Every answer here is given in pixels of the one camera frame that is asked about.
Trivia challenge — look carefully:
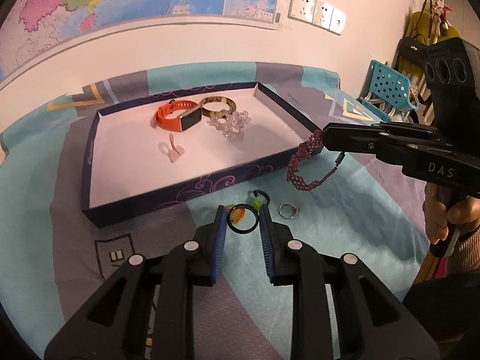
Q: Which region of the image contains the pink charm keyring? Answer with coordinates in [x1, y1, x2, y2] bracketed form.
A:
[158, 133, 185, 164]

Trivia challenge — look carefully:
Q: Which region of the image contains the teal grey patterned bedsheet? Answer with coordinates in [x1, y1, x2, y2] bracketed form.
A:
[1, 62, 428, 355]

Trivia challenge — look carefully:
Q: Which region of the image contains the colourful wall map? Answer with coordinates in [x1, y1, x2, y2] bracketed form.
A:
[1, 0, 278, 78]

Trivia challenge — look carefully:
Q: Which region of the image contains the blue perforated plastic basket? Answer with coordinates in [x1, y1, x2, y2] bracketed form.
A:
[357, 59, 418, 124]

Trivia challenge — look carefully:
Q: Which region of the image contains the black ring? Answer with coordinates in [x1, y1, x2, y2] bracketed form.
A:
[226, 203, 260, 235]

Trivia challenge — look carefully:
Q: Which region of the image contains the orange smart watch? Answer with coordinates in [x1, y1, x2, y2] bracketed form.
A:
[153, 100, 203, 133]

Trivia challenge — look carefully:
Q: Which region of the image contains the purple beaded bracelet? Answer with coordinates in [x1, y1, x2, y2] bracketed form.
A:
[285, 128, 347, 193]

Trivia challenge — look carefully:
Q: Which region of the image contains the clear crystal bead bracelet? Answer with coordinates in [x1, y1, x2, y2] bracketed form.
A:
[206, 108, 251, 138]

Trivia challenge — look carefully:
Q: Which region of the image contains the dark blue shallow box tray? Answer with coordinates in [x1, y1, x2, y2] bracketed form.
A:
[80, 82, 318, 228]

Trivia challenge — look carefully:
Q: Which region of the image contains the green charm black hair tie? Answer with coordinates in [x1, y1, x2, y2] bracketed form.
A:
[248, 188, 272, 212]

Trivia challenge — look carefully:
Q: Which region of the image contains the person's right hand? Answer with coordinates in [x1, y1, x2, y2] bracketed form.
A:
[423, 183, 479, 245]

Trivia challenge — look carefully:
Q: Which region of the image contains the white wall socket panel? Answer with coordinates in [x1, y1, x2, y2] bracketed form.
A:
[288, 0, 347, 35]

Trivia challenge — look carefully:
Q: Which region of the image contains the silver ring with stone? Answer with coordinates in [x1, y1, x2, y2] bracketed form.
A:
[277, 202, 301, 221]

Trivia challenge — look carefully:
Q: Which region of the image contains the black shoulder bag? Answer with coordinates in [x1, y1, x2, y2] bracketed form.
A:
[398, 37, 427, 67]

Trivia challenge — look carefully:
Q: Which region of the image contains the yellow hanging garment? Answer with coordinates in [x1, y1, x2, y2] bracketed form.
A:
[404, 11, 461, 45]

